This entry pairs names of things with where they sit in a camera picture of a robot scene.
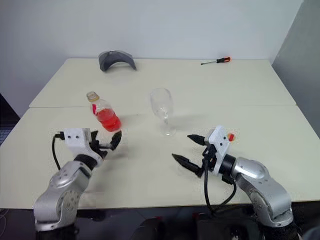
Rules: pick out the clear wine glass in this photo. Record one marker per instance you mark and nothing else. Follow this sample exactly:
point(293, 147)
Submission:
point(161, 100)

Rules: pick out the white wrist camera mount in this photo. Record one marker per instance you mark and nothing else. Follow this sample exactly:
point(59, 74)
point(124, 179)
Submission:
point(220, 145)
point(75, 138)

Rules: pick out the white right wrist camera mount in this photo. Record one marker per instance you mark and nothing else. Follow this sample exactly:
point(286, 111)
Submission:
point(220, 145)

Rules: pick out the grey curved cap visor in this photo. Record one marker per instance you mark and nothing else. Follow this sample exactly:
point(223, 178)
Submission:
point(107, 60)

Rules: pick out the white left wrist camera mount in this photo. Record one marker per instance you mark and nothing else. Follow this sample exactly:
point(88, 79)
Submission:
point(75, 138)

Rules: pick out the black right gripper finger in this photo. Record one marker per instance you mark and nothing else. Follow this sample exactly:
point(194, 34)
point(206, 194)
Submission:
point(186, 162)
point(198, 139)

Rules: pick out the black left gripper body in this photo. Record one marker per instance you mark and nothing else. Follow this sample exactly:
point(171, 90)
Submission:
point(100, 148)

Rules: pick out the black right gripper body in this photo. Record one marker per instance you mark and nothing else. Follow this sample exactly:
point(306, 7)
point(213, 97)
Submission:
point(211, 156)

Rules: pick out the clear bottle with red drink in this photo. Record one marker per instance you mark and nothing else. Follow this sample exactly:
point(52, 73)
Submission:
point(107, 120)

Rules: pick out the small red bottle cap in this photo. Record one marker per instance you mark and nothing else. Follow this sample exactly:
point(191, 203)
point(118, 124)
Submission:
point(231, 137)

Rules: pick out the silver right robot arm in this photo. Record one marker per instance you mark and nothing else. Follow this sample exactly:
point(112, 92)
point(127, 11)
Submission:
point(262, 185)

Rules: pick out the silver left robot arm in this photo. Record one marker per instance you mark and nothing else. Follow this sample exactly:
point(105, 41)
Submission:
point(62, 180)

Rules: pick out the orange and black screwdriver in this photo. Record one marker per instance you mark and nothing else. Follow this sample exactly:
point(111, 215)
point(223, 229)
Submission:
point(223, 59)

